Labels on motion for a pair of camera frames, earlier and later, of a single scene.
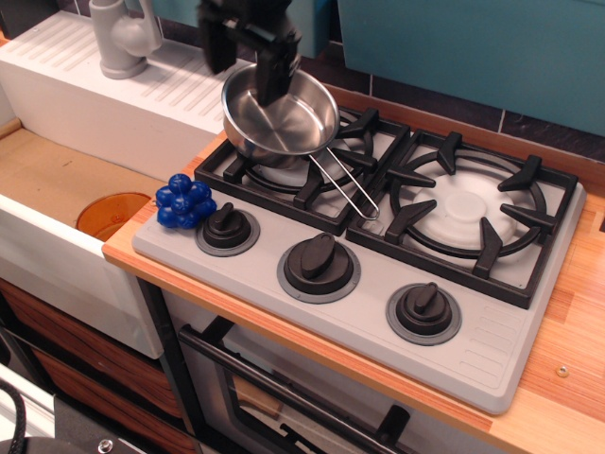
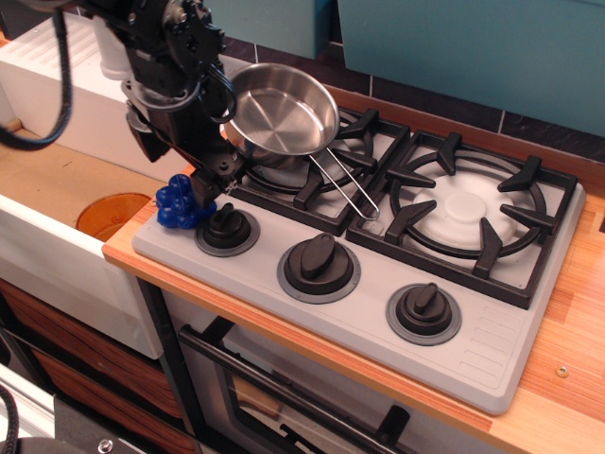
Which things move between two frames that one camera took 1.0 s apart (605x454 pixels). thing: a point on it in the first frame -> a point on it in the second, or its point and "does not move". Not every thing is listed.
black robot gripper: x=269 y=20 -> x=192 y=125
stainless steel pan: x=288 y=131 does not move
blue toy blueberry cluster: x=184 y=203 does not move
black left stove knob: x=227 y=232 does not move
